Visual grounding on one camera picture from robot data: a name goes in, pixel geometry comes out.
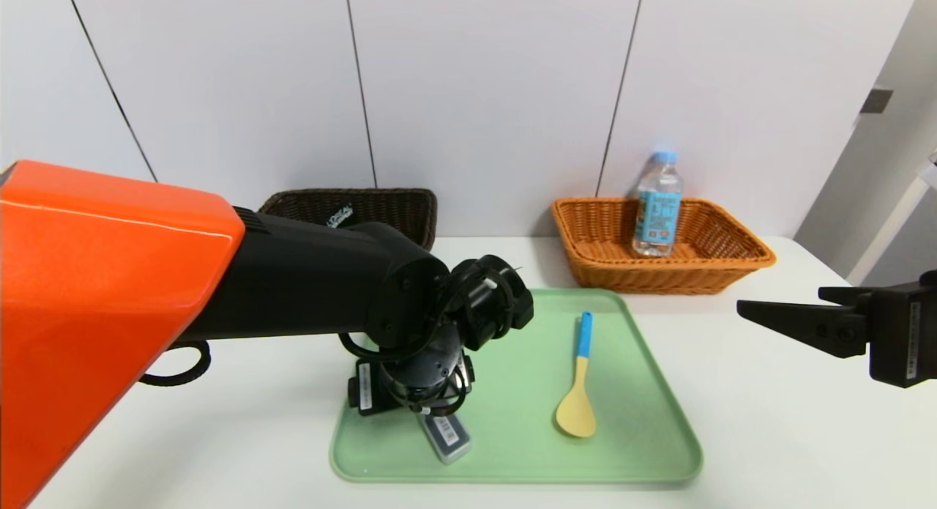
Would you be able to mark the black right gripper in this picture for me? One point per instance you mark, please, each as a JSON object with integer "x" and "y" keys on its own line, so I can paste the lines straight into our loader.
{"x": 902, "y": 340}

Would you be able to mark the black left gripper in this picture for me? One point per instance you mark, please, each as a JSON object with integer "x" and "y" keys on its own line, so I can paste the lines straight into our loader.
{"x": 368, "y": 395}

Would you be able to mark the grey clear plastic case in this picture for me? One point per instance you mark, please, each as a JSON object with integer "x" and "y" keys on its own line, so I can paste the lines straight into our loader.
{"x": 448, "y": 439}

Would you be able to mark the black face wash tube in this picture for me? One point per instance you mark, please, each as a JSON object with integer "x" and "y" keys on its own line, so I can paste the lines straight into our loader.
{"x": 340, "y": 216}

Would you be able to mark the clear water bottle blue cap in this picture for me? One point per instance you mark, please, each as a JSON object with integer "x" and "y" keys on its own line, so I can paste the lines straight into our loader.
{"x": 657, "y": 209}

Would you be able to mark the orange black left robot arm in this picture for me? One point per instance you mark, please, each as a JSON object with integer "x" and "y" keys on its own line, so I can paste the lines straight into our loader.
{"x": 110, "y": 311}

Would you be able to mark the dark brown wicker basket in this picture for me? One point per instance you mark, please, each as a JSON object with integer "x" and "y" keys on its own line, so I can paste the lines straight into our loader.
{"x": 395, "y": 209}

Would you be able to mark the orange wicker basket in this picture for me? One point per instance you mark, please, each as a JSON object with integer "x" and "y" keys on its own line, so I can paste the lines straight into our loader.
{"x": 600, "y": 238}

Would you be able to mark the light green plastic tray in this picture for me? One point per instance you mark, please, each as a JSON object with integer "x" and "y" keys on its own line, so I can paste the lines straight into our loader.
{"x": 512, "y": 392}

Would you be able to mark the grey wall plate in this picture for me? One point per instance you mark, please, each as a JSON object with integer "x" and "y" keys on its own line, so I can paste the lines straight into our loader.
{"x": 876, "y": 101}

